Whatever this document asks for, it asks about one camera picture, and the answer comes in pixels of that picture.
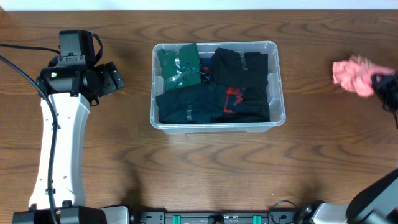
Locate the dark navy garment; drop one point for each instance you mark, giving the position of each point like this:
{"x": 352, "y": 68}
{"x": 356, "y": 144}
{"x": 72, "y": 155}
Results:
{"x": 196, "y": 104}

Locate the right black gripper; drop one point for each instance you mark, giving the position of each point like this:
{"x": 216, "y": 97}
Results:
{"x": 382, "y": 84}

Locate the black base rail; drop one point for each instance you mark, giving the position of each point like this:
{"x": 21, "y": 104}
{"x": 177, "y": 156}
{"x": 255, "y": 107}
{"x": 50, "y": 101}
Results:
{"x": 217, "y": 217}

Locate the black garment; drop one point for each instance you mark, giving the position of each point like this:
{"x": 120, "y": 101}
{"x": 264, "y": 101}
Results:
{"x": 254, "y": 108}
{"x": 239, "y": 70}

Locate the dark green garment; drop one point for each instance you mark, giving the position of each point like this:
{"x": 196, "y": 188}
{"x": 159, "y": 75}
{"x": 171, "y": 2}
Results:
{"x": 180, "y": 68}

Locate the clear plastic storage bin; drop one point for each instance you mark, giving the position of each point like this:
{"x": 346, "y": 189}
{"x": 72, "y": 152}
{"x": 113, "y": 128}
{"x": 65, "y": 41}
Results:
{"x": 275, "y": 96}

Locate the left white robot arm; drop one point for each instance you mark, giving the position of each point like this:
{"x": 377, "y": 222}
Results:
{"x": 69, "y": 86}

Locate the pink garment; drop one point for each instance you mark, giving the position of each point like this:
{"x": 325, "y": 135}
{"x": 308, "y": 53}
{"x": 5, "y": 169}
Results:
{"x": 354, "y": 75}

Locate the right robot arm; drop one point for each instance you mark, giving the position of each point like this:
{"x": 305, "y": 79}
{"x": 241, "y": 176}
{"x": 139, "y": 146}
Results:
{"x": 376, "y": 203}

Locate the red navy plaid garment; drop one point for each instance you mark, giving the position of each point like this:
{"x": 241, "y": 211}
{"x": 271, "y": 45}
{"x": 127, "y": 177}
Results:
{"x": 234, "y": 96}

